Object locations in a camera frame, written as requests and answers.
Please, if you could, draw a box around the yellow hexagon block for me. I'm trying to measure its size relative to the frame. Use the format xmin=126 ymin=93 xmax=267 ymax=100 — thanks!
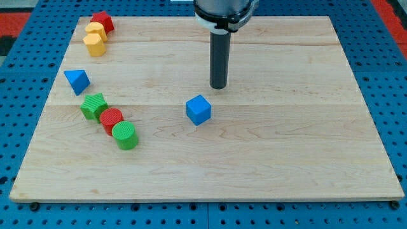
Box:
xmin=83 ymin=33 xmax=106 ymax=57

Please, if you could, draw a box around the yellow heart block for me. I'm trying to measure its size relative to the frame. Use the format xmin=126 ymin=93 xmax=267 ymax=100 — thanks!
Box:
xmin=85 ymin=22 xmax=107 ymax=42

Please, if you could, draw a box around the blue cube block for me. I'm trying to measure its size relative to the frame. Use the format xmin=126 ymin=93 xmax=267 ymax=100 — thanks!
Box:
xmin=186 ymin=95 xmax=212 ymax=126

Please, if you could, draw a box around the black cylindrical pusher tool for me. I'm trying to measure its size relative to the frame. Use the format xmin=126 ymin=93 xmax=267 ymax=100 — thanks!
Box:
xmin=209 ymin=33 xmax=231 ymax=90

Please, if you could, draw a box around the green cylinder block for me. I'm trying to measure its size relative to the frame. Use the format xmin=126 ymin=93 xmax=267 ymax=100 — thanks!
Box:
xmin=112 ymin=121 xmax=139 ymax=150

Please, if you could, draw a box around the wooden board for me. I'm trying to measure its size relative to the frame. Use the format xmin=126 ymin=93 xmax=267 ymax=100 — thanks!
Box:
xmin=10 ymin=16 xmax=404 ymax=203

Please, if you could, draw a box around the red cylinder block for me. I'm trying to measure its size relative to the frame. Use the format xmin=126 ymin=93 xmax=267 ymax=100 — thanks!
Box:
xmin=99 ymin=108 xmax=124 ymax=136

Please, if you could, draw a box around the green star block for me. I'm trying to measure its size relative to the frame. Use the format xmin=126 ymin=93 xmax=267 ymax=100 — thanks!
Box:
xmin=80 ymin=93 xmax=108 ymax=123

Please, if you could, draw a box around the blue triangle block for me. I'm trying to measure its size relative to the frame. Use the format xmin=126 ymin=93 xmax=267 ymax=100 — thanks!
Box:
xmin=64 ymin=69 xmax=90 ymax=95

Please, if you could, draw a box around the red star block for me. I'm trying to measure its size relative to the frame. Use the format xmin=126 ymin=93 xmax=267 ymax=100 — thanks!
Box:
xmin=90 ymin=11 xmax=114 ymax=34

